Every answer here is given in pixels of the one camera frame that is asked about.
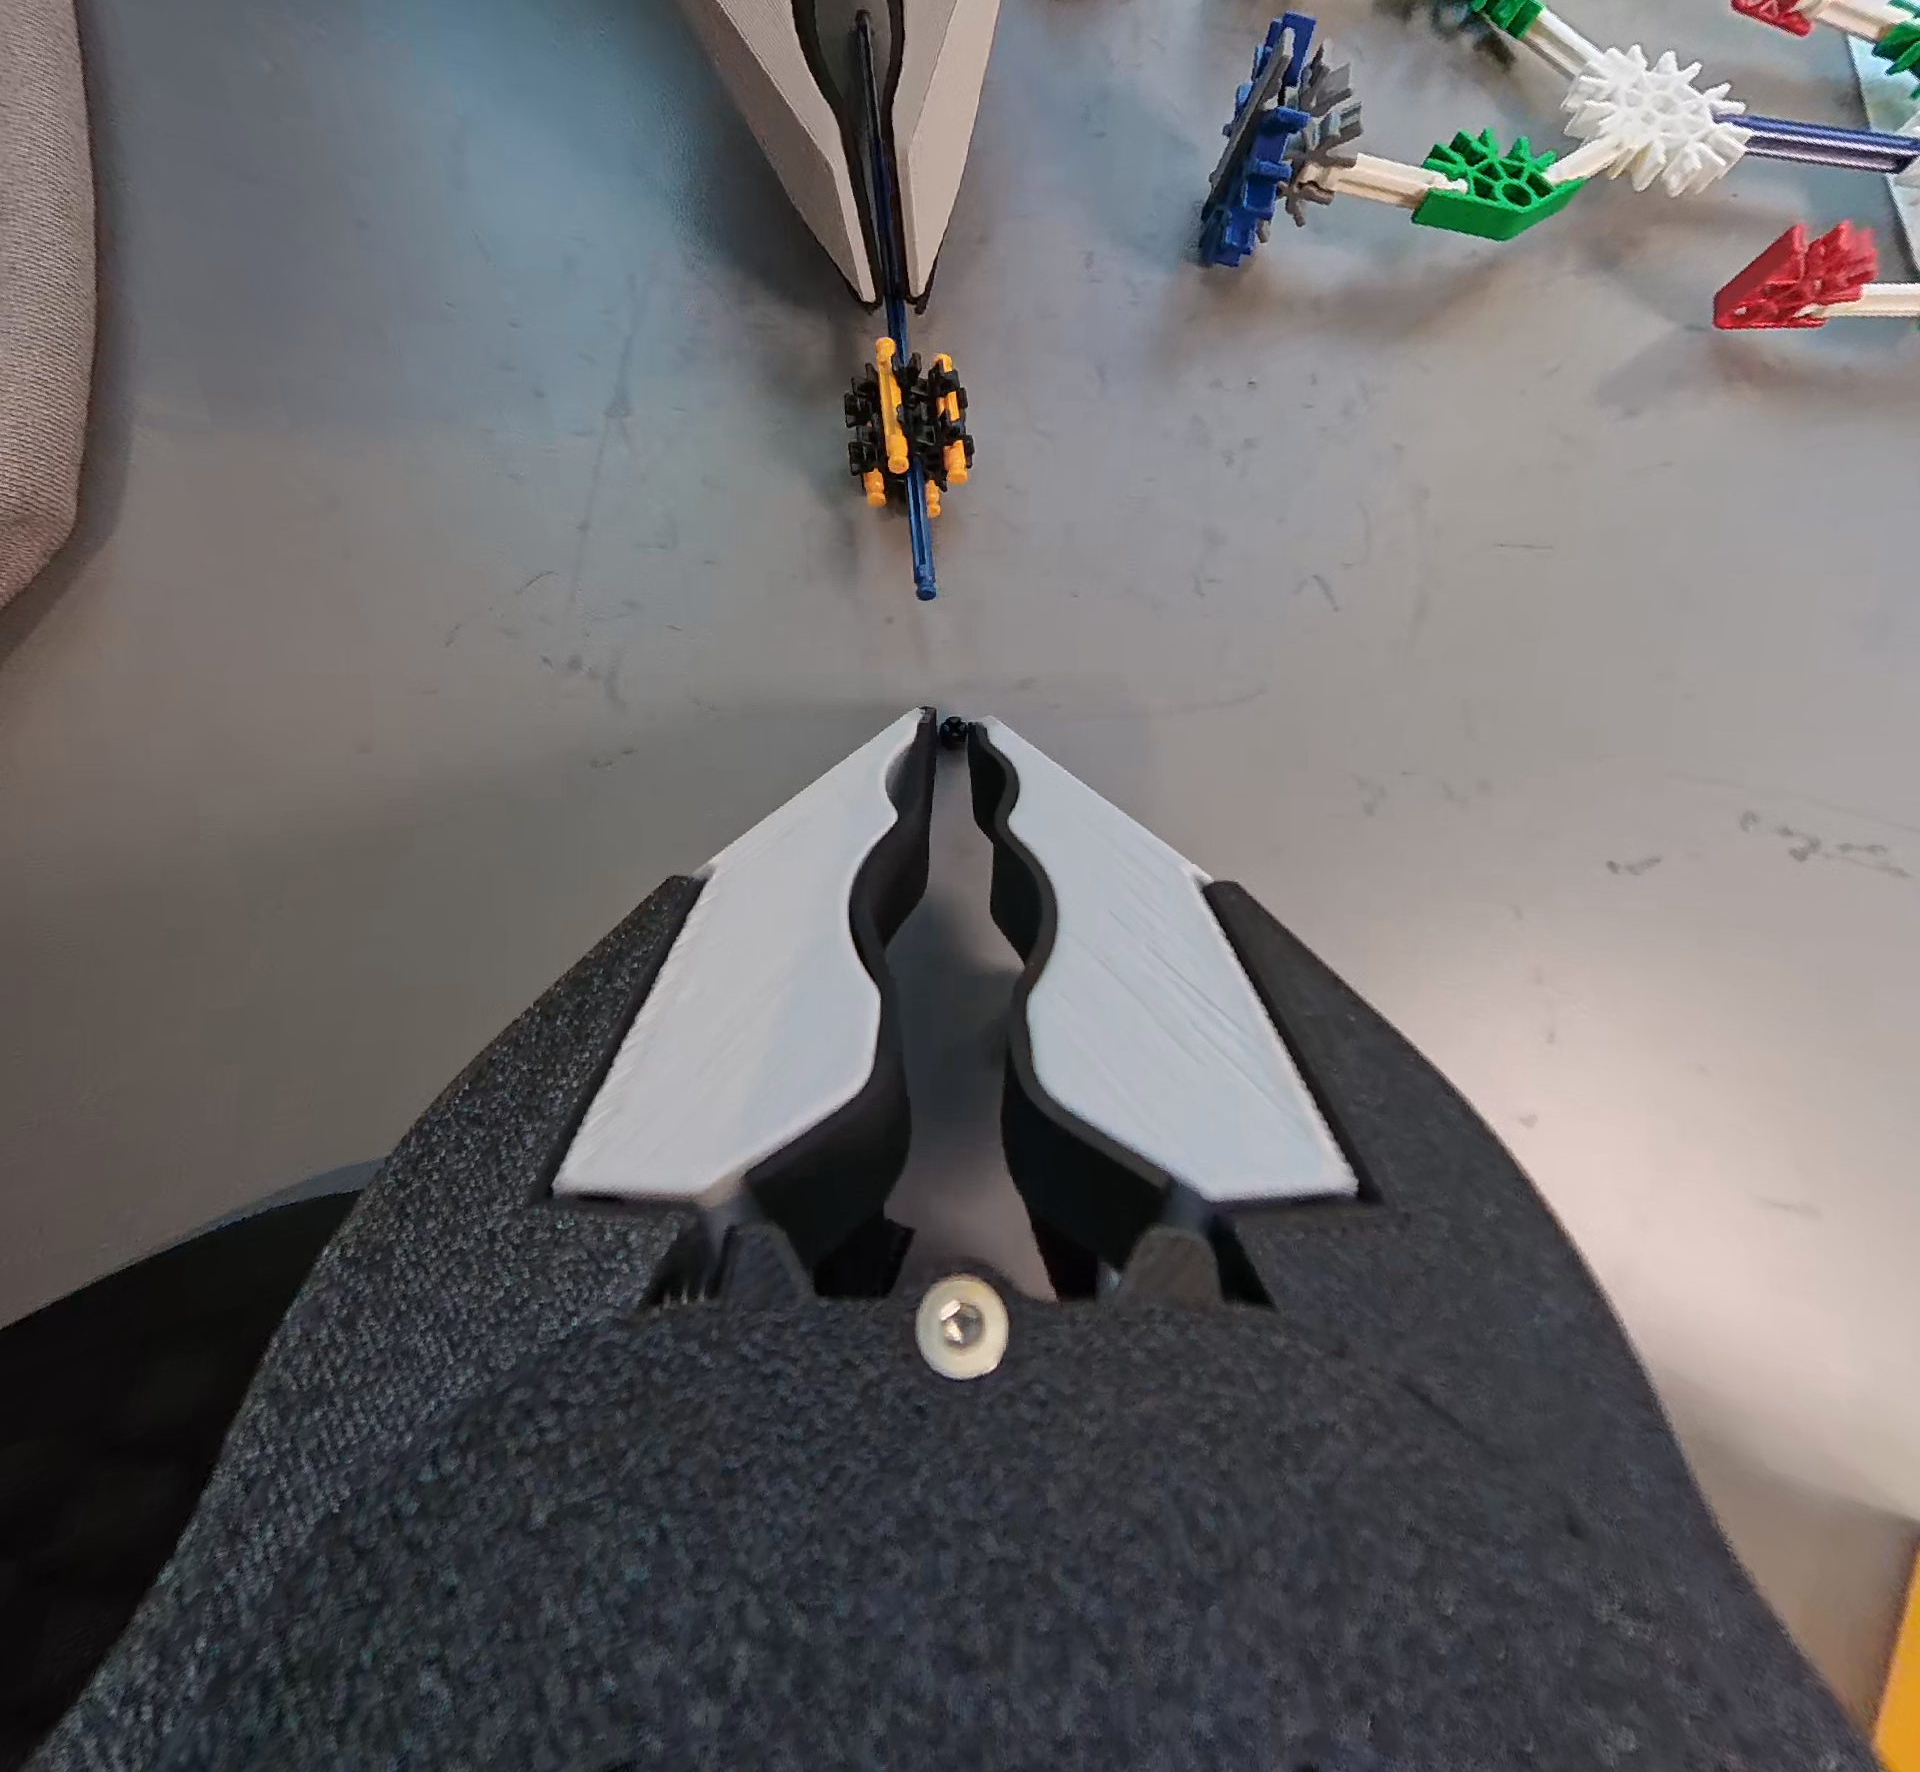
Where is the thin blue toy rod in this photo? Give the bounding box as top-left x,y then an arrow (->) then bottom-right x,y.
851,9 -> 941,602

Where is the multicoloured construction toy model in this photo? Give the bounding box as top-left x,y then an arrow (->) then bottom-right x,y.
1193,0 -> 1920,334

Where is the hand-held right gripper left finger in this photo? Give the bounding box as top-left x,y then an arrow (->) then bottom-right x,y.
553,708 -> 941,1298

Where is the black orange toy wheel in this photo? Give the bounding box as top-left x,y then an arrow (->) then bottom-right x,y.
842,334 -> 972,517

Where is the person's right leg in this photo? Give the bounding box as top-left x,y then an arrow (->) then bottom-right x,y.
0,1170 -> 369,1772

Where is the beige printed hoodie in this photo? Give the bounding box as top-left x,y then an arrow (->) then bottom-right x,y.
0,0 -> 96,610

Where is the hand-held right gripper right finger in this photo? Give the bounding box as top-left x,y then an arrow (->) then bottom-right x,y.
964,720 -> 1362,1299

